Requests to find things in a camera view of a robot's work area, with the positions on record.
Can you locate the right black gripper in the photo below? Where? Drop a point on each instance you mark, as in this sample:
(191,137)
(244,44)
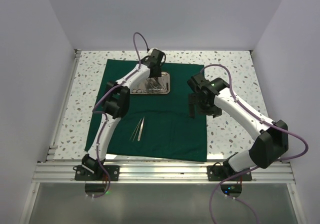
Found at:
(194,99)

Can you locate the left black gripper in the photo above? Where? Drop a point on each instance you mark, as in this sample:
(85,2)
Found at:
(158,73)

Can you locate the dark green surgical cloth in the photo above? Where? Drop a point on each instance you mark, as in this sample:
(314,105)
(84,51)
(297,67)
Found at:
(168,131)

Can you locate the wide steel tweezers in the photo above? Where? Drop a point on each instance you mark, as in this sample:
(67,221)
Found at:
(141,129)

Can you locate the thin steel tweezers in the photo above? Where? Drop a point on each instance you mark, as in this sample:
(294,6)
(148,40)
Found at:
(136,130)

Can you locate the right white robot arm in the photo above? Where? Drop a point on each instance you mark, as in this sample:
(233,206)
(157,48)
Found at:
(270,137)

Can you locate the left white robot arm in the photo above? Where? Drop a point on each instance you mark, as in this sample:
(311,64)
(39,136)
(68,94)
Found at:
(113,106)

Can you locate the steel surgical scissors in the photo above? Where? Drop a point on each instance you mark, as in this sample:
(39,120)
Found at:
(153,87)

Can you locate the steel instrument tray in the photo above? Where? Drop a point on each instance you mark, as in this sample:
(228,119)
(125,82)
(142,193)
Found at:
(165,80)

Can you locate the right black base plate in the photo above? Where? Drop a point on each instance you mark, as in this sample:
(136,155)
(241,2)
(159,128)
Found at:
(218,172)

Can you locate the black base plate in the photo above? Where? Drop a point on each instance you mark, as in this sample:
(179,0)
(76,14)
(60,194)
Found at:
(110,172)
(218,172)

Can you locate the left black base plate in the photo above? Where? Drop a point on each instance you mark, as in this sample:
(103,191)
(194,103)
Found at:
(110,172)

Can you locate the left side aluminium rail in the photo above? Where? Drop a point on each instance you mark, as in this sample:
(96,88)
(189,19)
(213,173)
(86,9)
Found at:
(53,144)

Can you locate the aluminium mounting rail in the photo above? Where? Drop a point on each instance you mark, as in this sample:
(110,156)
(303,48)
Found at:
(158,171)

